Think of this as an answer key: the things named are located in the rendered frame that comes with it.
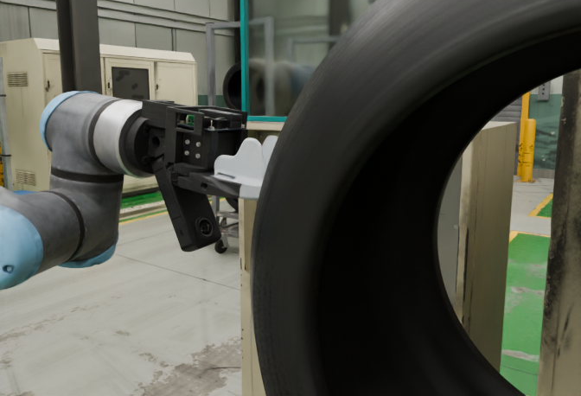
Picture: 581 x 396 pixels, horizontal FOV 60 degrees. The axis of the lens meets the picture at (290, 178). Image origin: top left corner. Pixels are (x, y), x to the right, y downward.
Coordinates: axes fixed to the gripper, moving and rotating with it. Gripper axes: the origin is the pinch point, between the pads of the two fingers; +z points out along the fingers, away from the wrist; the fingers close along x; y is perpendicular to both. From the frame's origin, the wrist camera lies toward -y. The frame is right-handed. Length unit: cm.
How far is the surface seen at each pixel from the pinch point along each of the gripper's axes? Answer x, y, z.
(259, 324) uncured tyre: -11.1, -6.8, 5.9
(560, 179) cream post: 26.2, 2.6, 20.5
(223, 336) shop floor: 157, -140, -138
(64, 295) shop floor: 141, -155, -267
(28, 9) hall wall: 400, 54, -780
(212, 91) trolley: 265, -15, -259
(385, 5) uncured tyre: -8.9, 16.9, 11.8
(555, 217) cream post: 26.3, -2.0, 20.9
